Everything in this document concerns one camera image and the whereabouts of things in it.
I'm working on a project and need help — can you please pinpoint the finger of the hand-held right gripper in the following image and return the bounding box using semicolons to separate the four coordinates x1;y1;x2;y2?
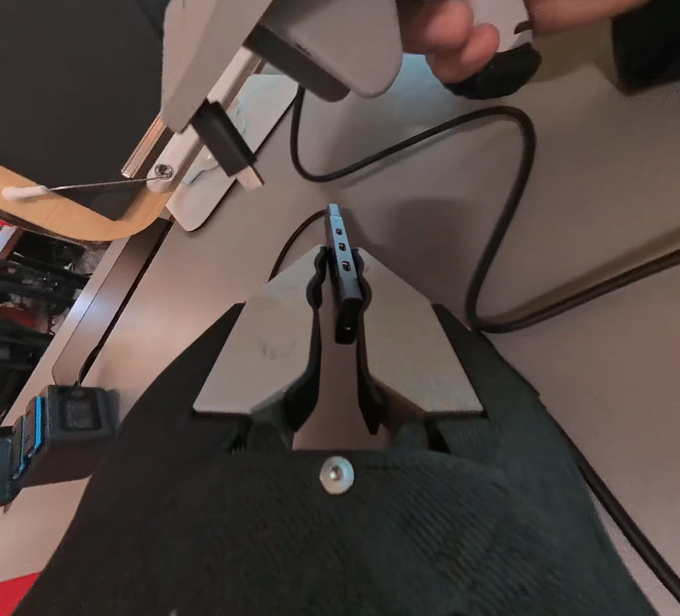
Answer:
245;0;407;103
160;0;319;133

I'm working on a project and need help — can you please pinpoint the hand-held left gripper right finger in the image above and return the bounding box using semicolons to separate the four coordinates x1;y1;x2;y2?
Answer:
356;247;484;436

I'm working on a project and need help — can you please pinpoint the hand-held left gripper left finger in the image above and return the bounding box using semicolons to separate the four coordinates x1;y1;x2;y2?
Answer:
192;247;325;433

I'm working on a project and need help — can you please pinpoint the grey usb hub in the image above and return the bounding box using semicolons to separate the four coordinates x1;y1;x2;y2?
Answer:
324;203;369;346

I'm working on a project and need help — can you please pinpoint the black usb-c cable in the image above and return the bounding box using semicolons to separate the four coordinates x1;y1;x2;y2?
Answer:
189;85;680;335

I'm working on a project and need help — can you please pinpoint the red plastic bin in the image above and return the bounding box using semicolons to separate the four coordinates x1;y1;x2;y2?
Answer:
0;569;49;616

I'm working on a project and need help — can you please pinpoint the person's right forearm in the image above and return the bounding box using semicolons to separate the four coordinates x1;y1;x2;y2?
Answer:
611;0;680;96

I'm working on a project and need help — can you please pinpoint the black monitor screen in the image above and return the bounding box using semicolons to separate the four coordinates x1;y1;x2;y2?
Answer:
0;0;203;186

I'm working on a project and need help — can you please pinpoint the blue and black device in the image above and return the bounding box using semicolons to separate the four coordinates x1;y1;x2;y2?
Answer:
0;385;120;505

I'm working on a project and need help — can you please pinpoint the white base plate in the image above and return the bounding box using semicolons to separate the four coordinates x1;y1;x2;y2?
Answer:
165;74;300;232

